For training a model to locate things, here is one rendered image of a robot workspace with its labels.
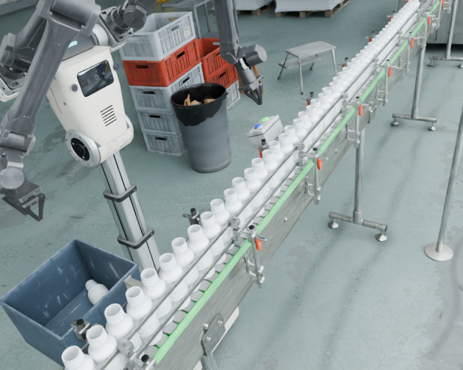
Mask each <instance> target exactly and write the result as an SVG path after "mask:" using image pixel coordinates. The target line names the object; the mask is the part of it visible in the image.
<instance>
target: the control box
mask: <svg viewBox="0 0 463 370"><path fill-rule="evenodd" d="M260 123H261V124H262V125H261V126H260V127H259V128H254V127H253V128H252V129H251V130H250V131H249V132H248V133H247V136H248V138H249V140H250V142H251V145H252V147H253V148H254V145H261V144H262V141H261V140H262V139H266V143H268V145H269V142H271V141H274V139H275V138H277V136H278V135H280V133H281V132H283V130H284V127H283V125H282V124H281V121H280V119H279V116H278V115H274V116H271V117H269V119H268V120H266V121H263V122H262V120H260V121H259V122H258V123H257V124H260Z"/></svg>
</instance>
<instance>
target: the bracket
mask: <svg viewBox="0 0 463 370"><path fill-rule="evenodd" d="M444 3H445V0H439V9H438V16H437V18H434V17H435V15H433V13H432V15H429V10H427V11H426V15H419V13H420V9H416V10H417V12H416V13H417V15H416V19H417V20H415V24H419V22H420V20H418V18H425V20H426V21H425V28H424V34H423V37H419V32H418V33H417V37H412V32H409V36H408V37H403V36H401V35H402V31H403V30H398V31H397V32H398V34H397V35H399V36H398V42H397V43H396V44H397V46H396V47H401V42H400V40H407V42H408V45H407V52H406V61H401V55H400V58H399V61H401V62H405V66H406V67H405V68H401V63H400V62H399V66H398V67H399V68H400V69H401V70H404V73H405V75H407V74H408V72H409V64H410V61H409V53H410V46H411V47H413V41H414V40H417V44H418V38H420V39H422V41H423V44H418V45H419V46H421V47H422V50H424V49H425V47H426V40H427V37H426V32H427V26H428V24H430V20H431V18H432V19H436V20H437V24H432V20H431V25H432V26H435V27H436V29H438V28H439V21H440V12H441V6H443V9H444V10H447V11H448V13H449V12H450V11H451V4H452V3H451V0H449V3H445V4H448V8H444ZM365 38H369V42H372V39H373V38H376V35H375V32H374V31H372V35H371V36H365ZM378 61H379V57H374V58H373V62H375V65H374V66H373V67H374V68H375V70H373V72H372V73H373V76H377V75H378V70H376V69H378V68H384V70H385V78H384V91H379V90H378V84H377V87H376V91H378V92H379V93H383V94H382V95H383V96H384V99H378V93H376V98H377V99H378V100H379V101H382V103H383V106H386V104H387V102H388V100H387V95H388V94H389V93H388V91H387V84H388V74H389V76H391V72H392V69H393V68H397V66H391V65H390V60H389V59H386V64H385V65H379V64H377V62H378ZM347 63H349V61H348V57H346V58H345V62H344V63H341V62H338V65H341V66H342V67H343V68H344V67H347ZM341 96H342V98H341V99H344V101H343V102H342V105H343V106H344V107H342V108H341V110H342V112H341V114H346V113H347V112H348V108H347V107H346V106H347V105H353V106H354V109H355V131H350V130H349V124H348V123H347V130H348V131H349V132H353V136H354V139H349V138H348V135H349V133H348V132H347V133H346V139H348V140H350V141H353V145H354V147H355V148H358V144H359V143H360V141H359V135H360V131H359V115H362V108H363V106H366V107H368V104H361V100H359V96H356V101H355V102H354V103H352V102H348V101H347V100H346V99H347V98H348V93H346V92H343V93H342V94H341ZM312 99H315V95H314V92H310V97H309V98H305V97H303V98H302V100H306V102H307V106H309V105H311V100H312ZM261 141H262V144H261V145H254V148H258V149H259V155H260V158H261V159H262V152H263V151H264V150H269V147H268V143H266V139H262V140H261ZM296 146H297V150H299V153H298V158H300V159H299V160H298V161H297V163H298V166H297V167H303V166H304V165H305V164H306V159H304V157H308V158H312V162H314V185H310V184H309V183H308V179H309V178H308V175H307V176H306V177H305V182H306V184H307V186H306V194H308V195H309V196H313V197H314V198H313V201H314V202H315V205H316V206H317V205H319V202H320V200H321V196H320V190H321V187H320V186H319V183H318V170H321V169H322V161H323V160H324V161H328V158H327V157H323V156H320V152H318V151H317V148H313V154H312V155H311V154H306V152H305V151H302V150H303V149H304V148H305V143H302V142H298V143H297V145H296ZM309 186H311V187H314V189H313V192H314V193H315V194H314V195H312V194H310V193H309ZM190 211H191V215H190V214H185V213H183V217H186V218H189V221H190V225H199V223H198V222H201V216H200V213H199V212H197V211H196V210H195V208H192V209H190ZM228 222H229V223H230V226H229V227H231V228H233V229H232V232H233V235H234V237H233V238H232V239H231V240H233V244H234V245H237V246H240V245H241V244H242V242H243V236H241V235H244V236H247V237H248V242H249V243H251V246H252V251H253V257H254V264H251V263H250V261H249V255H248V253H246V255H245V262H246V263H247V262H248V265H247V266H246V268H247V273H250V275H252V276H254V277H256V280H255V283H256V284H257V285H258V288H259V289H261V288H262V287H263V283H264V282H265V277H264V276H263V272H264V268H263V266H260V264H259V253H258V250H259V251H260V250H261V249H262V245H261V241H263V242H267V241H268V238H265V237H263V236H259V233H258V230H257V229H255V226H254V225H249V227H248V228H249V232H245V231H242V228H240V227H238V226H239V224H240V218H238V217H232V218H231V219H230V220H229V221H228ZM251 266H253V267H255V270H254V274H253V273H252V272H251ZM95 325H100V324H98V323H95V324H94V325H93V326H95ZM71 326H72V327H74V328H76V334H77V335H78V337H79V338H80V339H82V340H83V341H86V342H88V340H87V332H88V330H89V329H90V328H91V327H93V326H92V325H91V324H90V323H89V322H87V321H84V320H83V319H78V320H77V321H76V322H71ZM116 348H117V349H118V350H119V353H120V354H122V355H124V358H125V360H126V362H128V363H127V364H126V365H125V366H126V367H127V369H128V370H159V369H158V365H157V362H156V360H155V359H154V358H153V357H151V356H148V355H143V356H142V357H141V359H139V357H138V356H137V353H136V352H133V351H132V350H133V349H134V345H133V343H132V342H131V341H129V340H127V339H125V338H124V339H123V340H122V342H120V343H119V345H117V347H116Z"/></svg>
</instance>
